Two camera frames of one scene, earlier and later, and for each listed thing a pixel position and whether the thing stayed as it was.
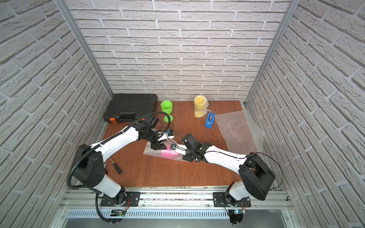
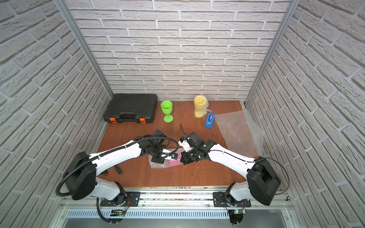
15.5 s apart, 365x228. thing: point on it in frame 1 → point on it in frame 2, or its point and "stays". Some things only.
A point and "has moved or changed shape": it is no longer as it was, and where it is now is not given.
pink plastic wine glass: [168, 153] has moved or changed shape
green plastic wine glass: [167, 107] stays
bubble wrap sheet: [168, 153] has moved or changed shape
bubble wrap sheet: [201, 104] stays
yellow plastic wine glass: [199, 106] stays
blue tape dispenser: [209, 121] stays
